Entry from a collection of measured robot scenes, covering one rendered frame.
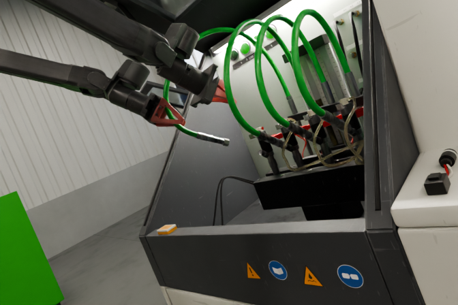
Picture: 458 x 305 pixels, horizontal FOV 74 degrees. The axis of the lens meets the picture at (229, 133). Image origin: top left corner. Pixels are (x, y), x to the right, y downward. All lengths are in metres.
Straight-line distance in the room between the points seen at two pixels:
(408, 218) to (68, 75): 0.77
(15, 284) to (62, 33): 5.64
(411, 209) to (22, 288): 3.65
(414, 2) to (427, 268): 0.44
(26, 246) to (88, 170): 3.65
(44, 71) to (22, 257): 3.05
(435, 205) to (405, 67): 0.30
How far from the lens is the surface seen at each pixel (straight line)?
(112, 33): 0.61
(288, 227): 0.56
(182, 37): 0.73
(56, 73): 0.89
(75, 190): 7.13
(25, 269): 3.82
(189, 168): 1.03
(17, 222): 3.79
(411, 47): 0.66
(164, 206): 0.96
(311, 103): 0.57
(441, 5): 0.66
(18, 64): 0.92
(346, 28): 0.97
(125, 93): 0.84
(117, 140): 7.55
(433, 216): 0.44
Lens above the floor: 1.16
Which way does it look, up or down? 2 degrees down
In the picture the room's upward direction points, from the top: 22 degrees counter-clockwise
